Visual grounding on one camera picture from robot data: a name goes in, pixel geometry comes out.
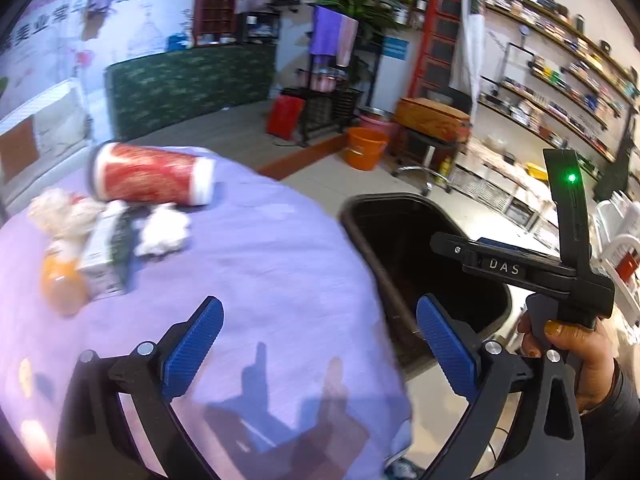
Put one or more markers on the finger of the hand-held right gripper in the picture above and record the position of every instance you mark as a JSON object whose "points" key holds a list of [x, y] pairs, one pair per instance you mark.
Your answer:
{"points": [[520, 247], [460, 252]]}

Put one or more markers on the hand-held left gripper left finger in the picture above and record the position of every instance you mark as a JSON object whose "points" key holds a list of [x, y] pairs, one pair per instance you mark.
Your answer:
{"points": [[192, 345]]}

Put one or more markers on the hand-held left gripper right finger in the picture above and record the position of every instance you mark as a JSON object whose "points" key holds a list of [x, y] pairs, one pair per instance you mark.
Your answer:
{"points": [[447, 347]]}

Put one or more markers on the black trash bin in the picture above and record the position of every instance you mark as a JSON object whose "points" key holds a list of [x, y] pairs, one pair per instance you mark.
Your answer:
{"points": [[395, 245]]}

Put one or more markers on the white tissue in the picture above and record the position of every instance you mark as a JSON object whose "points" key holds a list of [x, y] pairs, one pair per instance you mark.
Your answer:
{"points": [[162, 230]]}

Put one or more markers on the small white drink carton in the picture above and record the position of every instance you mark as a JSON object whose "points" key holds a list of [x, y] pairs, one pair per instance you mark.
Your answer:
{"points": [[100, 255]]}

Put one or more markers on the orange juice bottle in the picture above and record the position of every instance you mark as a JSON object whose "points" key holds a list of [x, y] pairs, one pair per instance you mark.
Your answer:
{"points": [[60, 280]]}

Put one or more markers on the red patterned cylinder canister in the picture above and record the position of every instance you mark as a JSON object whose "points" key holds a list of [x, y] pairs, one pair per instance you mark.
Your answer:
{"points": [[150, 172]]}

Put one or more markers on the white red wrapper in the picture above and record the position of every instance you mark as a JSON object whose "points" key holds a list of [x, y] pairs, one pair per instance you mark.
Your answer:
{"points": [[55, 210]]}

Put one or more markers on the person's right forearm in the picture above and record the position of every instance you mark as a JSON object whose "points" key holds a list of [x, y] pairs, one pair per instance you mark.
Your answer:
{"points": [[627, 395]]}

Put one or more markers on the person's right hand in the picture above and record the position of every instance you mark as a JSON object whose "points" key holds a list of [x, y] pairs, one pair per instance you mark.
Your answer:
{"points": [[592, 365]]}

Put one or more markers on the white plastic chairs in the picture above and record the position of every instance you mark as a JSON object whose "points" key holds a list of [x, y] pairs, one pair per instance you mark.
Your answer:
{"points": [[620, 240]]}

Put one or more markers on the yellow bottle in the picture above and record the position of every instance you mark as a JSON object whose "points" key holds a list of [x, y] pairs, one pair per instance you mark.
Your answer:
{"points": [[441, 170]]}

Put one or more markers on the purple floral bedsheet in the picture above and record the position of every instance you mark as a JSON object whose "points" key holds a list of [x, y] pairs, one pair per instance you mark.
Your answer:
{"points": [[280, 270]]}

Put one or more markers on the orange patterned box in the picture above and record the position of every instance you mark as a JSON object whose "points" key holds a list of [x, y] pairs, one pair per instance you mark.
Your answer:
{"points": [[430, 120]]}

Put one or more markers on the orange bucket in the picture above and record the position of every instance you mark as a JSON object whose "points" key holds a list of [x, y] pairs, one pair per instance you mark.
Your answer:
{"points": [[364, 150]]}

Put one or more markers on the pink basin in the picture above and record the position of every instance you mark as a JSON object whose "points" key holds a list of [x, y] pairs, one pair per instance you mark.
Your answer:
{"points": [[372, 122]]}

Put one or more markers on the black iron rack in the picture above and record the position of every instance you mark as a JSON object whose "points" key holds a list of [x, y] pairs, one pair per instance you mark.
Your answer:
{"points": [[325, 110]]}

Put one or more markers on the hanging white banner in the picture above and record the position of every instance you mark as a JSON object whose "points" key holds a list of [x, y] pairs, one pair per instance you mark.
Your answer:
{"points": [[467, 45]]}

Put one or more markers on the red ladder shelf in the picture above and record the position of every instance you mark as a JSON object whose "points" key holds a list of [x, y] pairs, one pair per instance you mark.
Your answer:
{"points": [[435, 35]]}

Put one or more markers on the red bag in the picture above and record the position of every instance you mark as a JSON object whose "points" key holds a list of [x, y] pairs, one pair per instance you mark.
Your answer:
{"points": [[284, 117]]}

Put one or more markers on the pink towel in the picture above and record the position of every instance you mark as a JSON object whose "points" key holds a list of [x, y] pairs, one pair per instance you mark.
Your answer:
{"points": [[346, 42]]}

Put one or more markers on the beige cushion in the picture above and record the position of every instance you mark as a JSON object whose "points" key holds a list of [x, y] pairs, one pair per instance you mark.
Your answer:
{"points": [[60, 127]]}

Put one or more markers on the green patterned mattress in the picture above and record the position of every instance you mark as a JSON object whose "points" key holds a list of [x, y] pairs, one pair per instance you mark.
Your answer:
{"points": [[190, 85]]}

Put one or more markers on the purple towel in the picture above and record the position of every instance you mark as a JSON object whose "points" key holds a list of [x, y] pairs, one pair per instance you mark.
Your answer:
{"points": [[325, 30]]}

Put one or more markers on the orange cushion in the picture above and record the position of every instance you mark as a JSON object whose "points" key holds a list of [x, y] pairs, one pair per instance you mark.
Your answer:
{"points": [[17, 150]]}

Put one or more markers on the black display box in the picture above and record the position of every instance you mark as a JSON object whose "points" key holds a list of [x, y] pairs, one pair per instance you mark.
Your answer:
{"points": [[257, 27]]}

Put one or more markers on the blue bag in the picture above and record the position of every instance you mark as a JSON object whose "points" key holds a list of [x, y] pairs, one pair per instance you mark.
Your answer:
{"points": [[179, 42]]}

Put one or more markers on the red phone booth cabinet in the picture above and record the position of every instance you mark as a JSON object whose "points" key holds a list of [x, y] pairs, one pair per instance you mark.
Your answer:
{"points": [[217, 5]]}

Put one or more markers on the wall shelves with products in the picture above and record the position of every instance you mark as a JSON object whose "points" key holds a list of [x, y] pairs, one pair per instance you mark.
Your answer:
{"points": [[550, 75]]}

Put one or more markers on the blue wall sign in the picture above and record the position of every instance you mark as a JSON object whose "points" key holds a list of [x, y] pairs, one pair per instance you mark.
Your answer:
{"points": [[395, 49]]}

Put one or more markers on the large printed wall poster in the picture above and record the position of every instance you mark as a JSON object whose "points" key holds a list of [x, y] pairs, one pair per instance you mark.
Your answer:
{"points": [[50, 45]]}

